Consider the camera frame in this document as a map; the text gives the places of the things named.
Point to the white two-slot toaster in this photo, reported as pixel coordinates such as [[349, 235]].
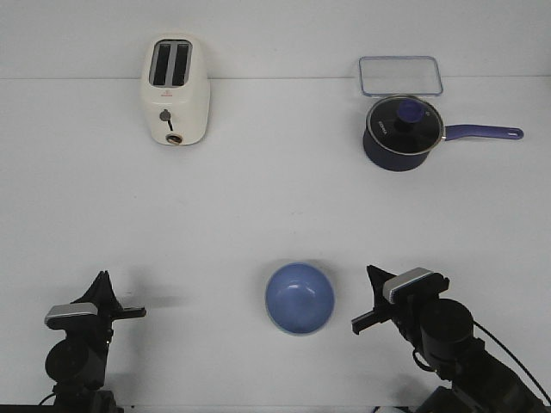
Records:
[[175, 90]]

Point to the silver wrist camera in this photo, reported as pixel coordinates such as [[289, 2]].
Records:
[[70, 316], [420, 282]]

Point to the blue bowl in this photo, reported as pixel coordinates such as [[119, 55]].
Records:
[[299, 298]]

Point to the dark blue saucepan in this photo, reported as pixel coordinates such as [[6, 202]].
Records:
[[401, 163]]

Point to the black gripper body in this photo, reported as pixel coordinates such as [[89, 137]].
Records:
[[404, 312], [101, 328]]

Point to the glass pot lid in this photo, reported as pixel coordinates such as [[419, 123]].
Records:
[[405, 125]]

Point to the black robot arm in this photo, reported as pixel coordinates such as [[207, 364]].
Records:
[[78, 363], [441, 332]]

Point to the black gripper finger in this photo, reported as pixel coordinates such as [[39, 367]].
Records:
[[109, 294], [94, 293], [387, 276], [376, 278]]

